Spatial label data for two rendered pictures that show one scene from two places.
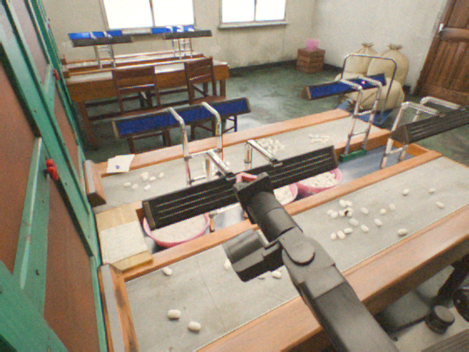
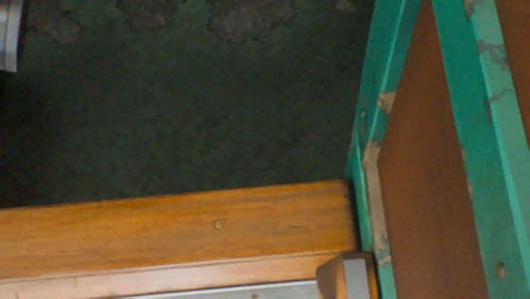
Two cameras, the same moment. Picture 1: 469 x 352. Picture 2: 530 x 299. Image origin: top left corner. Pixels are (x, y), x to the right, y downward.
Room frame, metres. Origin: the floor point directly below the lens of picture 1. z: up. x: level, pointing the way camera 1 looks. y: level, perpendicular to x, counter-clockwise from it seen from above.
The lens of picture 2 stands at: (0.47, 0.27, 1.55)
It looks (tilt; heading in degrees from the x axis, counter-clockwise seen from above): 70 degrees down; 205
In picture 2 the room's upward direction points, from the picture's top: 2 degrees counter-clockwise
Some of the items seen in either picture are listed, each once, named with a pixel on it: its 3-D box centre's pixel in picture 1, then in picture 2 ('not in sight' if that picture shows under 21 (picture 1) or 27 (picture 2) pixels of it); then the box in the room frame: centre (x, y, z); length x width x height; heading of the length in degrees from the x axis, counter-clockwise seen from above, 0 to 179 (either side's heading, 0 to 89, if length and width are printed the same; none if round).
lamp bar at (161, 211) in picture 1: (251, 178); not in sight; (0.66, -0.05, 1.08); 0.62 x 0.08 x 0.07; 118
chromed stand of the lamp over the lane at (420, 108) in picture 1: (414, 147); not in sight; (1.18, -0.88, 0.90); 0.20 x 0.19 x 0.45; 118
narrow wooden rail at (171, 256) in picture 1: (316, 206); not in sight; (0.96, -0.38, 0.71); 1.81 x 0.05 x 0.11; 118
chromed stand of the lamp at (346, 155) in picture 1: (350, 118); not in sight; (1.54, -0.69, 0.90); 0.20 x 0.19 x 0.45; 118
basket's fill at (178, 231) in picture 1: (178, 227); not in sight; (0.83, 0.23, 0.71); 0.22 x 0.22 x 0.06
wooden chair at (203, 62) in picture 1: (213, 102); not in sight; (3.08, 0.24, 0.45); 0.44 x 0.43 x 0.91; 139
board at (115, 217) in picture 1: (121, 235); not in sight; (0.73, 0.42, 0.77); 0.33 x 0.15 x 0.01; 28
